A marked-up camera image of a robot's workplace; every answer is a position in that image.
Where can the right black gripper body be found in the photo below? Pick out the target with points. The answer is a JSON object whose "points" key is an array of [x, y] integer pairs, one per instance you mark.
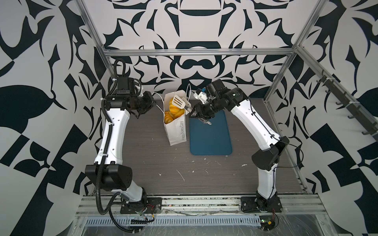
{"points": [[207, 110]]}

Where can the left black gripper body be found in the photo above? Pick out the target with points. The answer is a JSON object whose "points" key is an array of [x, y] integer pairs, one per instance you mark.
{"points": [[141, 103]]}

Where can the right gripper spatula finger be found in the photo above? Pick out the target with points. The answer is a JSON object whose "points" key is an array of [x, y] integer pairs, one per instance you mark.
{"points": [[187, 106], [178, 101]]}

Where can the fake croissant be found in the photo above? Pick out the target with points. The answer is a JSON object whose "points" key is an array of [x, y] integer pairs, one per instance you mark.
{"points": [[168, 117], [174, 111]]}

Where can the white paper gift bag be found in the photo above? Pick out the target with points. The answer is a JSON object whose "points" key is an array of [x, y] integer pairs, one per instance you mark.
{"points": [[176, 130]]}

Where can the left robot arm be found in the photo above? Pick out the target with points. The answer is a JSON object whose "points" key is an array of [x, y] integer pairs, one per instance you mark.
{"points": [[108, 172]]}

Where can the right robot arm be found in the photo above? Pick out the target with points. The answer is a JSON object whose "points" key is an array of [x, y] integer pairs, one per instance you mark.
{"points": [[271, 144]]}

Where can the teal plastic tray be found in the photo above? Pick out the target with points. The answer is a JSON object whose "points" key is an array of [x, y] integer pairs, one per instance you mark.
{"points": [[211, 139]]}

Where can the small electronics board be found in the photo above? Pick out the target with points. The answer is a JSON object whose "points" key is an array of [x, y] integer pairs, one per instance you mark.
{"points": [[269, 224]]}

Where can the black hook rack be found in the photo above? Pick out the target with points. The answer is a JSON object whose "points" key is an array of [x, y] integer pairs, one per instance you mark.
{"points": [[346, 100]]}

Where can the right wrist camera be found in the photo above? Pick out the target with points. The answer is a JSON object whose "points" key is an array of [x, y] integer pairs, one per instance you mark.
{"points": [[201, 95]]}

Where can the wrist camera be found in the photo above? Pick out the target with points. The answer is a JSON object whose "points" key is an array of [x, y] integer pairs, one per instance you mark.
{"points": [[129, 86], [201, 95]]}

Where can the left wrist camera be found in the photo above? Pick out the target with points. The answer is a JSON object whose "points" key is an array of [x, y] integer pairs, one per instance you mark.
{"points": [[129, 86]]}

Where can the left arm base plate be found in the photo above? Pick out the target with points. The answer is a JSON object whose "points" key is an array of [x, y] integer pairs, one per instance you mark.
{"points": [[141, 206]]}

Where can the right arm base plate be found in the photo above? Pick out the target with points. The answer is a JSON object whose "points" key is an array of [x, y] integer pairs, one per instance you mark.
{"points": [[260, 204]]}

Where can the aluminium front rail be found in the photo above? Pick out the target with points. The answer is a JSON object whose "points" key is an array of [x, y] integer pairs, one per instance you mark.
{"points": [[233, 204]]}

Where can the aluminium cage frame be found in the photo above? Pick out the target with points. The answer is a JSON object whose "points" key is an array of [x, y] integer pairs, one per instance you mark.
{"points": [[270, 49]]}

